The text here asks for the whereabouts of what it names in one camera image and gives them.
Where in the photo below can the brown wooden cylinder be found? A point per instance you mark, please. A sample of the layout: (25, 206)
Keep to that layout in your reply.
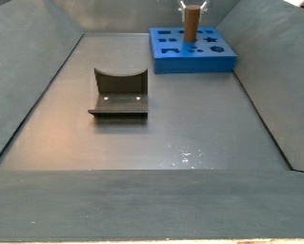
(191, 22)

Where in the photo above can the dark grey curved cradle stand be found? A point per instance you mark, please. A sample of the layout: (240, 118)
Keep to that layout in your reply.
(121, 93)

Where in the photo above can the blue foam shape-sorting block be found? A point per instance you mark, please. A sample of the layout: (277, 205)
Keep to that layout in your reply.
(175, 56)

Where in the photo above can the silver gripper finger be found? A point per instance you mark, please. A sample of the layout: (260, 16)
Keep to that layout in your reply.
(204, 6)
(181, 8)

